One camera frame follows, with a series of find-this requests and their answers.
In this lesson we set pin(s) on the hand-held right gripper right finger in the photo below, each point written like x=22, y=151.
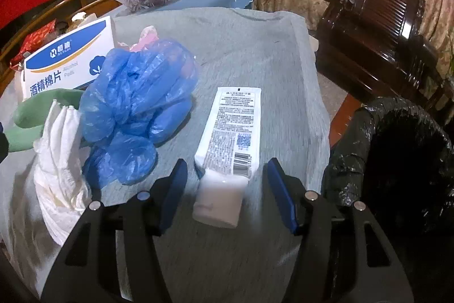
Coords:
x=280, y=193

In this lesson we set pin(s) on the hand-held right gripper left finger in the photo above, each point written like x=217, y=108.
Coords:
x=173, y=190

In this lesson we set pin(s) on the white squeeze tube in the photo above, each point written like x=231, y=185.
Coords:
x=230, y=125

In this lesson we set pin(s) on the bin with black liner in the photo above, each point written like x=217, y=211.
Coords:
x=354, y=147

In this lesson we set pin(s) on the white tissue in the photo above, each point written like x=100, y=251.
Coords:
x=60, y=161

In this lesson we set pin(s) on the crumpled blue plastic bag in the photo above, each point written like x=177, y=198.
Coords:
x=134, y=86

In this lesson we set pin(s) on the grey cloth table cover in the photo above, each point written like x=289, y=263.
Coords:
x=241, y=54

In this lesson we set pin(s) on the pale pink crumpled wrapper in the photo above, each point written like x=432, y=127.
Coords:
x=147, y=37

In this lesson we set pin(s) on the green rubber glove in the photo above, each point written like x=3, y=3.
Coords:
x=32, y=115

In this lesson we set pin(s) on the white and blue cardboard box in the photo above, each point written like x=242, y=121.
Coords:
x=64, y=54

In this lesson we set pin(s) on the dark wooden armchair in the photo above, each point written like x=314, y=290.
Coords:
x=376, y=33

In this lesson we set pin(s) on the light wooden chair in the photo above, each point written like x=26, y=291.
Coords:
x=95, y=7
x=56, y=3

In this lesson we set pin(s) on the red patterned box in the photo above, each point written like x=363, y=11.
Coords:
x=33, y=40

